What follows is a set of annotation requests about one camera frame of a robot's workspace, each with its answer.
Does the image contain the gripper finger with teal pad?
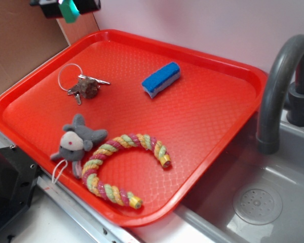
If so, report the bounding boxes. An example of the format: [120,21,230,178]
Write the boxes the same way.
[74,0,101,14]
[29,0,62,18]

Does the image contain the green block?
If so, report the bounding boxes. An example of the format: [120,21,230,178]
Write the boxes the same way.
[58,0,80,23]

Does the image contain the brown cardboard panel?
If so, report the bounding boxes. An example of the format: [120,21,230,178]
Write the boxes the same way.
[0,1,99,95]

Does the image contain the brown rock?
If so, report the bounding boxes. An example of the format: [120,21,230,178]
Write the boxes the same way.
[78,78,100,99]

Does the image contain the bunch of silver keys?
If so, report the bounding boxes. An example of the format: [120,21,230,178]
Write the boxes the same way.
[67,74,111,105]

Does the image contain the blue sponge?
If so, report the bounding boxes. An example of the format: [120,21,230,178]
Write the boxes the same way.
[141,62,180,99]

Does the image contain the red plastic tray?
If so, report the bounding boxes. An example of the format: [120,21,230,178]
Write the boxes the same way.
[0,30,267,227]

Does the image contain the grey plush mouse toy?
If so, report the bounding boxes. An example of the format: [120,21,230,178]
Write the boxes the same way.
[50,114,108,184]

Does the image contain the dark grey faucet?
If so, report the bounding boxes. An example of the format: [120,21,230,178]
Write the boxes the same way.
[256,34,304,154]

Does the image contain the grey sink basin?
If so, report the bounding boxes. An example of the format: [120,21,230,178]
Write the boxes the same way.
[176,117,304,242]

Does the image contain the thin metal key ring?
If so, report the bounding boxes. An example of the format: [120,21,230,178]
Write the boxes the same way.
[57,63,85,92]

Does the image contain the multicolour twisted rope toy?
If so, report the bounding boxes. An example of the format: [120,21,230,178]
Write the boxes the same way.
[82,133,172,210]

